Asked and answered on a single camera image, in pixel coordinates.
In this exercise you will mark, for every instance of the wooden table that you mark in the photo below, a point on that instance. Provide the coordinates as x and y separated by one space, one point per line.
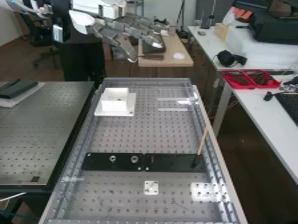
170 50

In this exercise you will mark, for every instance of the red tray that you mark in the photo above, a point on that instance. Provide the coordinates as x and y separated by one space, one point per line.
238 80
263 78

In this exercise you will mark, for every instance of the black bag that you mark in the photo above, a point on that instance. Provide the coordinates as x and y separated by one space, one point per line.
274 26

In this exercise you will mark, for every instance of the black keyboard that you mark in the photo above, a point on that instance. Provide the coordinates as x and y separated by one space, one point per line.
290 106

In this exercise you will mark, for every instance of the small silver square plate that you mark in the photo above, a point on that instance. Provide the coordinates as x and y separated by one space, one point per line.
150 187

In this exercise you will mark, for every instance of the clear box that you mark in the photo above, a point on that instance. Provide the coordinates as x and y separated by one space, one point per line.
146 133

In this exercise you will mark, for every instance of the thin stick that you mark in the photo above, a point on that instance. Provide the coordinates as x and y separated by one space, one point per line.
201 143

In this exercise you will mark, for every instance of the larger silver nut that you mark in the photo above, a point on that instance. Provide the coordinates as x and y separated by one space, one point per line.
112 159

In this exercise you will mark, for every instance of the black headphones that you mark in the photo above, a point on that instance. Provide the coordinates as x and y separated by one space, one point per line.
226 57

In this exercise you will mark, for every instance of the smaller nut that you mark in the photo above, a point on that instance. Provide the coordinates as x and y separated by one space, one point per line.
134 159

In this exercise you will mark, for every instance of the black plate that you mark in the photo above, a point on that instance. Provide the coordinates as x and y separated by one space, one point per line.
168 162

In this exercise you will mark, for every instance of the white desk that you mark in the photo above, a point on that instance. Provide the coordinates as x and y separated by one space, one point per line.
261 53
266 123

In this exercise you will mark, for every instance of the black office chair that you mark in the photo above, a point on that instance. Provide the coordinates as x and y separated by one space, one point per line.
41 36

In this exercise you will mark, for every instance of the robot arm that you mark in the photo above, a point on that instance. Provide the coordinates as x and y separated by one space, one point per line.
87 4

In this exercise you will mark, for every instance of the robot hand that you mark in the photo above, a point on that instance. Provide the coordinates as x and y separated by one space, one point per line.
133 31

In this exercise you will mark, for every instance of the black flat case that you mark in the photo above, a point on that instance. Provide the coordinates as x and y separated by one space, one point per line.
15 88

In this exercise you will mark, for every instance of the black cabinet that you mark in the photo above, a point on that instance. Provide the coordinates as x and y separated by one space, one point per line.
81 60

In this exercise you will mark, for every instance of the small white box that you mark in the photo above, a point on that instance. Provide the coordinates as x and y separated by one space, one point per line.
114 100

